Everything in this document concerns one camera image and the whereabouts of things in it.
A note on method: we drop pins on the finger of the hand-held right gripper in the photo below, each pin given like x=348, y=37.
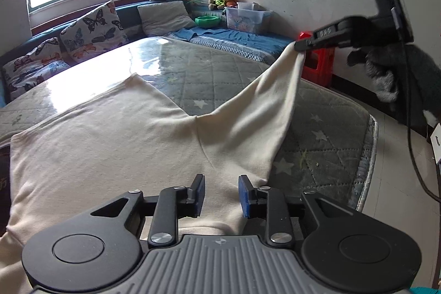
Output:
x=324, y=37

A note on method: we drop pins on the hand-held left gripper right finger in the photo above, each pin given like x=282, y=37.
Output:
x=245, y=197

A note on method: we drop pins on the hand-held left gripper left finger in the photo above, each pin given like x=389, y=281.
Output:
x=199, y=194

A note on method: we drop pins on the cream garment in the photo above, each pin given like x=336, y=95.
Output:
x=113, y=142

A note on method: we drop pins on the person's right hand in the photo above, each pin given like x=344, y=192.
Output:
x=384, y=73

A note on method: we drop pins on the red plastic stool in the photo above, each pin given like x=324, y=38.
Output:
x=320, y=68

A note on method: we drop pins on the clear plastic storage box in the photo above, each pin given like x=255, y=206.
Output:
x=246, y=20

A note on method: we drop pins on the blue bed sheet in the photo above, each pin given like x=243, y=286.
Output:
x=241, y=39

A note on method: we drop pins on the brown plush toys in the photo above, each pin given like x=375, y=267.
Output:
x=222, y=0

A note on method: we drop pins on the grey star quilted mattress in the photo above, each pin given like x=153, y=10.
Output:
x=213, y=70

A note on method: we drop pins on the green plastic bowl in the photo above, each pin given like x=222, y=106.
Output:
x=206, y=22

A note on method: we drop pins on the grey pillow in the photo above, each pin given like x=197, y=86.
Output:
x=165, y=16

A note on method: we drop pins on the dark teal sofa backrest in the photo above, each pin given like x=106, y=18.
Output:
x=129, y=13

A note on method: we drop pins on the large butterfly print pillow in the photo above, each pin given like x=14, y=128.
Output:
x=93, y=28

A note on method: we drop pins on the small butterfly print pillow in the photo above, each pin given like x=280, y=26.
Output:
x=32, y=66

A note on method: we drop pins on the white wall socket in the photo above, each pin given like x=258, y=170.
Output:
x=436, y=142

